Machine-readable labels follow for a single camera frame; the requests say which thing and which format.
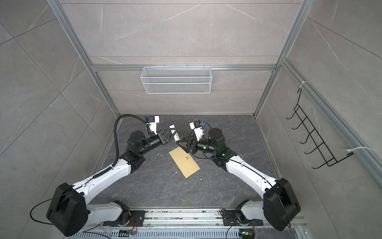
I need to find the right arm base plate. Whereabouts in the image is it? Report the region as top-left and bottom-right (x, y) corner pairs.
(219, 209), (264, 227)

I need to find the white wire mesh basket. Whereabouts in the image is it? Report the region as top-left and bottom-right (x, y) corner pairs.
(140, 66), (212, 94)

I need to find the white glue stick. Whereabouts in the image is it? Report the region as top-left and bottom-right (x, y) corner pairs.
(169, 124), (180, 142)

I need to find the black wire hook rack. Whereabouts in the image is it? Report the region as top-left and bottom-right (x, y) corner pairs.
(286, 89), (355, 170)

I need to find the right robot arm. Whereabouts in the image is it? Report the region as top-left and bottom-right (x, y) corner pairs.
(177, 128), (301, 231)

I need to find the yellow kraft envelope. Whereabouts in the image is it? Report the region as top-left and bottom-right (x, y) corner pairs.
(169, 147), (200, 178)

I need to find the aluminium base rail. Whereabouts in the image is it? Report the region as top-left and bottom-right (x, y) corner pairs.
(72, 208), (311, 239)

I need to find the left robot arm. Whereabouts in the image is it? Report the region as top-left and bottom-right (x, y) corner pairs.
(46, 130), (169, 237)

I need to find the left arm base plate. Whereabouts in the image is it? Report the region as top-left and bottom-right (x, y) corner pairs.
(102, 210), (146, 228)

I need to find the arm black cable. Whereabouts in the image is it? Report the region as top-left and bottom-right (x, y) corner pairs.
(29, 114), (147, 225)
(187, 122), (291, 229)

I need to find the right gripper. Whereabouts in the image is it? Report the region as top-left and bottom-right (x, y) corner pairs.
(177, 134), (218, 155)

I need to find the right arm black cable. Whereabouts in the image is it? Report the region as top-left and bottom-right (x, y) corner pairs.
(187, 122), (291, 229)

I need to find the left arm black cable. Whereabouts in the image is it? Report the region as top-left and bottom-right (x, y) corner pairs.
(29, 114), (147, 225)

